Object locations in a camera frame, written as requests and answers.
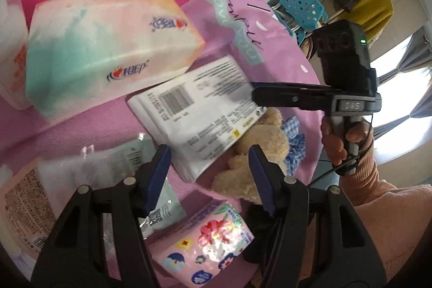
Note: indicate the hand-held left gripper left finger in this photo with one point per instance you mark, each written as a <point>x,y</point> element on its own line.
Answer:
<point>158,173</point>

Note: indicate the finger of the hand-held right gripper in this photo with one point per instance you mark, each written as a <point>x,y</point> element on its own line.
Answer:
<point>290,95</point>

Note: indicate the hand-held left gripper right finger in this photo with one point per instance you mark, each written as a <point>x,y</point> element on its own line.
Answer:
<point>261,176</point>

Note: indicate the beige plush toy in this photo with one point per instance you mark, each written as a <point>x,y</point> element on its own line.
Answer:
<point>260,136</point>

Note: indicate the blue gingham scrunchie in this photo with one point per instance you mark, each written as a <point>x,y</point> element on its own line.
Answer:
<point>295,146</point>

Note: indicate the white barcode tissue pack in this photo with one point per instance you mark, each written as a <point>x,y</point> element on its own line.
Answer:
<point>202,112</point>

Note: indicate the pink floral tissue pack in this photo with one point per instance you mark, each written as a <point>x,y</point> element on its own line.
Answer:
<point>202,240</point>

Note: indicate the peach printed packet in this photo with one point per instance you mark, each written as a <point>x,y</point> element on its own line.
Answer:
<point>23,203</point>

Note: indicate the person's right hand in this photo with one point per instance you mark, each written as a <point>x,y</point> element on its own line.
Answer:
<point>332,143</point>

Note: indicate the grey curtain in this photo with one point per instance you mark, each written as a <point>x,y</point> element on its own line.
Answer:
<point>416,45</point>

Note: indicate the blue perforated basket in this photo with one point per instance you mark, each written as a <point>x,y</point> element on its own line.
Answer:
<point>300,4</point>

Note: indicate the large pastel tissue pack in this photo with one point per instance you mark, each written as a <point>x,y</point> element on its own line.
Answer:
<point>108,48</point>

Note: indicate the white orange-print packet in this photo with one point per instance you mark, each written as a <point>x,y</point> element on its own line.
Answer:
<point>13,65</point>

